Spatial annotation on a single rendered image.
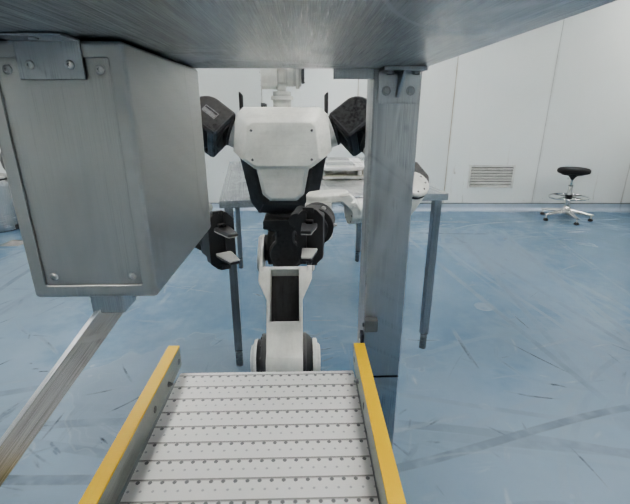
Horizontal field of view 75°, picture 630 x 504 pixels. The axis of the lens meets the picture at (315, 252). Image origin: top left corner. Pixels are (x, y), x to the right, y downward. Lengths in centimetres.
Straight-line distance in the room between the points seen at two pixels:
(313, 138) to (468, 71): 463
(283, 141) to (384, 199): 63
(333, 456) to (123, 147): 38
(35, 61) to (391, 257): 45
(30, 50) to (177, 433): 41
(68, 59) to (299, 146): 86
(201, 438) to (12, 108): 38
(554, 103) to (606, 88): 62
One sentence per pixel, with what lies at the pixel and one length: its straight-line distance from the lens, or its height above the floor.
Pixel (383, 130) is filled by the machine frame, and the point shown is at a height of 125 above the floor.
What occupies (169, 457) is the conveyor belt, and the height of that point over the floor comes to 91.
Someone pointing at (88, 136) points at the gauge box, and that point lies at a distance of 36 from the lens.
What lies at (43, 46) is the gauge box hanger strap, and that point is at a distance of 37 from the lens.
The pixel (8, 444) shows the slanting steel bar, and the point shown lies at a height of 102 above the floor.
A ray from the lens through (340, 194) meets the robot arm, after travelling 103.
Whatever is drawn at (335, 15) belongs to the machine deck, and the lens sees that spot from 25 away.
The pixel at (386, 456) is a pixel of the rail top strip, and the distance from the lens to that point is 46.
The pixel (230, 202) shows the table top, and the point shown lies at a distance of 189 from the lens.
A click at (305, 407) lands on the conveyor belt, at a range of 57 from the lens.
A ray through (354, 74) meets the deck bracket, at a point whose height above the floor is 131.
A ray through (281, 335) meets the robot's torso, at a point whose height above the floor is 67.
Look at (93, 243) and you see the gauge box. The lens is 38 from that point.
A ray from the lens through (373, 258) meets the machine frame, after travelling 59.
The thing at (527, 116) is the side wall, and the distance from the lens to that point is 598.
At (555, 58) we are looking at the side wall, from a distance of 611.
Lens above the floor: 127
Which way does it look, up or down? 19 degrees down
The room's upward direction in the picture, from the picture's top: straight up
